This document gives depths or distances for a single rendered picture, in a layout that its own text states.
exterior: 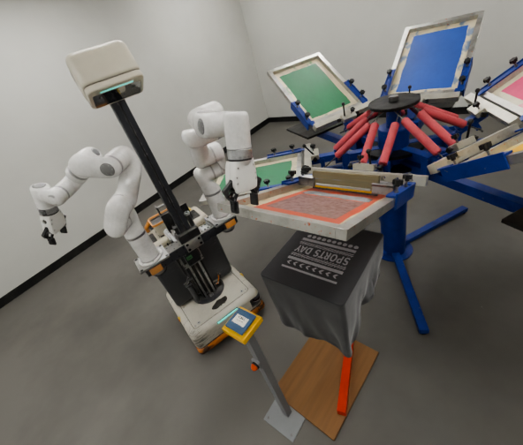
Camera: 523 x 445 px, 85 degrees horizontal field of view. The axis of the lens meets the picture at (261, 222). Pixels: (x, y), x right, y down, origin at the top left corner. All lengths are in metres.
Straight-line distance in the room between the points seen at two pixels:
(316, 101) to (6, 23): 3.48
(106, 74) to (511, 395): 2.44
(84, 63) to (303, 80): 2.17
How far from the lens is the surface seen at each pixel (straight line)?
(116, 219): 1.32
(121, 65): 1.22
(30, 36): 4.70
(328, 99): 2.87
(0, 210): 4.52
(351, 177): 1.51
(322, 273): 1.37
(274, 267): 1.46
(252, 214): 1.10
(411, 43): 3.31
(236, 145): 0.85
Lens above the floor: 1.95
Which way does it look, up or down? 34 degrees down
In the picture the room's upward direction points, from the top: 18 degrees counter-clockwise
